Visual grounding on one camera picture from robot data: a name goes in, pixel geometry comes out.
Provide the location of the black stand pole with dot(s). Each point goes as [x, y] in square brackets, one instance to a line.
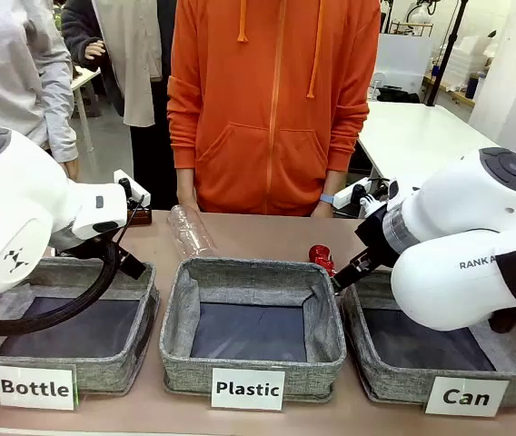
[449, 50]

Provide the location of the crushed red can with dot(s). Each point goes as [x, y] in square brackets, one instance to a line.
[322, 259]

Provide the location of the person's right hand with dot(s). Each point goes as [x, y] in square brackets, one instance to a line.
[187, 193]

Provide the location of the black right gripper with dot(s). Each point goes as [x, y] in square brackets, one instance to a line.
[374, 236]

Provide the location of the white Can label card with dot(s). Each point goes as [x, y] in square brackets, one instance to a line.
[466, 396]

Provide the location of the small white table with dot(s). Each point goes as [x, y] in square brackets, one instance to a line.
[84, 81]

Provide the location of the person's right forearm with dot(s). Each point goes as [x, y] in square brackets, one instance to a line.
[181, 136]

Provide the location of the small brown box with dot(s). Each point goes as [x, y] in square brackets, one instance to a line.
[141, 217]

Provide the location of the white Bottle label card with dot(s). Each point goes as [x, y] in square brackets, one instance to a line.
[35, 387]

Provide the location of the person in beige vest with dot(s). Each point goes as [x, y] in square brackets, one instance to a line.
[135, 59]

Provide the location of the person's left forearm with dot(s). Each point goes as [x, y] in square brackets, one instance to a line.
[346, 141]

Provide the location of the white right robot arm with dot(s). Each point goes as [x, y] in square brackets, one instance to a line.
[449, 281]

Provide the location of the translucent white storage boxes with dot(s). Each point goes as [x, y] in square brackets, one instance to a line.
[469, 59]

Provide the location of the grey fabric basket labelled Bottle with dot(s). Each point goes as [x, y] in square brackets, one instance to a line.
[117, 372]

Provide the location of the grey fabric basket labelled Can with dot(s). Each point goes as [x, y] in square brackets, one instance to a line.
[389, 381]

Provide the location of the grey fabric basket labelled Plastic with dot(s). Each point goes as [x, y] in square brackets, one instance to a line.
[181, 363]

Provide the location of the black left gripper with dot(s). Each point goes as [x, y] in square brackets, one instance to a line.
[131, 265]

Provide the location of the hand of beige vest person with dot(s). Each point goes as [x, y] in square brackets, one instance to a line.
[93, 49]

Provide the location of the dark blue bottle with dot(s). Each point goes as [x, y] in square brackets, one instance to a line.
[472, 87]

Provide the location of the light blue wristband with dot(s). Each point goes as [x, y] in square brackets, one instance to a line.
[327, 199]

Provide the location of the clear unlabelled plastic bottle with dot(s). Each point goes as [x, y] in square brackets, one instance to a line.
[192, 234]

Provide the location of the person in orange hoodie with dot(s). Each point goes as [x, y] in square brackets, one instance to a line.
[271, 113]

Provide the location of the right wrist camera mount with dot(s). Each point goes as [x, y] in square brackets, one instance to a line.
[369, 203]

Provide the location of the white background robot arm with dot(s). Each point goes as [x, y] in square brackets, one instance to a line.
[417, 16]

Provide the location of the person in grey jacket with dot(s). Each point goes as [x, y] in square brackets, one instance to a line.
[8, 68]

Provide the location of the person's left hand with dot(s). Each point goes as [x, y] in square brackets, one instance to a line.
[321, 210]

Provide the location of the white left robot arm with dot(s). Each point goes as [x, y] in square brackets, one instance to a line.
[12, 204]

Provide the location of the large white table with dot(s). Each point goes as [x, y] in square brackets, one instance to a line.
[421, 136]

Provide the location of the white Plastic label card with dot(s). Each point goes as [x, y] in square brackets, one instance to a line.
[247, 389]

